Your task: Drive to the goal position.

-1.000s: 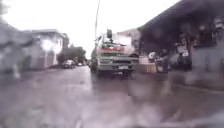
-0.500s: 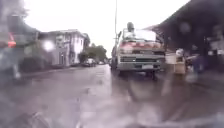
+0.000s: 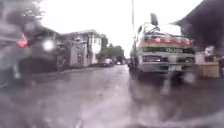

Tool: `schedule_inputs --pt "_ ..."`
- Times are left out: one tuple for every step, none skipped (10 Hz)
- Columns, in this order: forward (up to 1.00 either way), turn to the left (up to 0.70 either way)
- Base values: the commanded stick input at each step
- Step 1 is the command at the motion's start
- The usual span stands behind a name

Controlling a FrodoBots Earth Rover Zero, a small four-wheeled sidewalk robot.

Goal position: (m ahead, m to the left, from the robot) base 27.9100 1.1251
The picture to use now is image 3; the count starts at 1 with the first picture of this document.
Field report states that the dark car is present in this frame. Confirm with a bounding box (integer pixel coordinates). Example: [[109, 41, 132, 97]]
[[101, 58, 114, 68]]

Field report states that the row of trees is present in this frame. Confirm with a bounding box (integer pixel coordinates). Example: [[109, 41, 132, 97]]
[[96, 34, 127, 64]]

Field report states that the white two-storey building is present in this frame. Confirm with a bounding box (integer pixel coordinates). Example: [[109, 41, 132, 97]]
[[56, 28, 104, 69]]

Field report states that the wet grey asphalt road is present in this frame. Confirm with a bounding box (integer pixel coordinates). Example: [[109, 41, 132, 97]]
[[0, 64, 224, 128]]

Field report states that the pole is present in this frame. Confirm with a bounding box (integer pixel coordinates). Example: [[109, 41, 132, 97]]
[[130, 0, 135, 44]]

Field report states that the wooden crate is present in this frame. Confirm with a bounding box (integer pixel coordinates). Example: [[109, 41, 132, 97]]
[[197, 61, 221, 79]]

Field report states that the building with dark awning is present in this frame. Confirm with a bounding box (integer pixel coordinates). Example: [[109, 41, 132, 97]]
[[171, 0, 224, 56]]

